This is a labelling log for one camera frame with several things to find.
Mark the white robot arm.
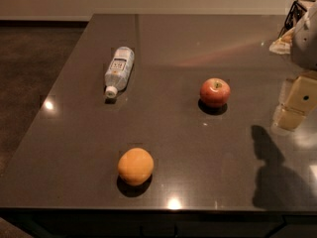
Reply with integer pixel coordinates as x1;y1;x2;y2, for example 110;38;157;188
269;0;317;131

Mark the crumpled plastic bag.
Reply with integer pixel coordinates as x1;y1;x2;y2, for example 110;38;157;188
269;28;294;55

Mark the red apple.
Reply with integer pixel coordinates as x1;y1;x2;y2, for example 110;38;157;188
200;78;231;108

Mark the orange fruit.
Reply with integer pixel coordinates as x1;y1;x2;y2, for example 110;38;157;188
118;148;154;186

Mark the clear plastic water bottle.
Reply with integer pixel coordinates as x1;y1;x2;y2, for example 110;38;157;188
104;47;135;98

